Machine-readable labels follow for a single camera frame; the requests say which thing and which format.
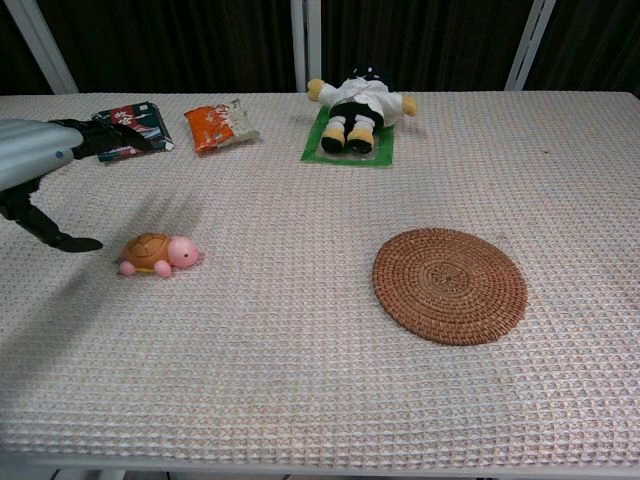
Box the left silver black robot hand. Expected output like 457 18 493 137
0 117 154 253

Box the small orange pink toy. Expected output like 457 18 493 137
117 232 206 278

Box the dark blue printed box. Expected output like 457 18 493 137
91 101 175 163

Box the orange snack packet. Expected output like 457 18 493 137
183 98 261 154

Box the white waffle tablecloth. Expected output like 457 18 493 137
0 90 640 469

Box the black-haired plush doll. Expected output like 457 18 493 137
306 63 418 155

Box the round woven rattan coaster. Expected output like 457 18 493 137
372 227 529 347

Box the white metal frame post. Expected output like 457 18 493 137
3 0 80 95
289 0 323 93
503 0 557 92

